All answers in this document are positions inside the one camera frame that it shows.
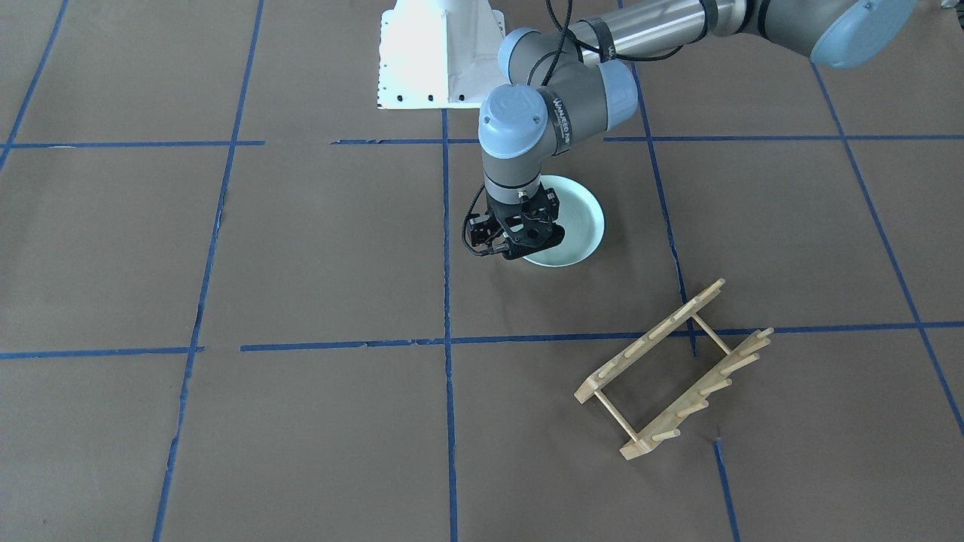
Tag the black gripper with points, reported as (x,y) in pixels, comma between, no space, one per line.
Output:
(498,218)

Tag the light green plate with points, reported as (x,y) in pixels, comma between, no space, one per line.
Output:
(582,218)

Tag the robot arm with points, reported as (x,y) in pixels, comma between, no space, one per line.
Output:
(565,87)

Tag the wooden dish rack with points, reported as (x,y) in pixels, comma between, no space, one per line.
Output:
(649,394)

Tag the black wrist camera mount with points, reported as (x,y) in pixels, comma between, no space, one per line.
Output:
(479,232)

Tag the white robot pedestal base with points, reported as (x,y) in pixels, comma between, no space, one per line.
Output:
(439,54)

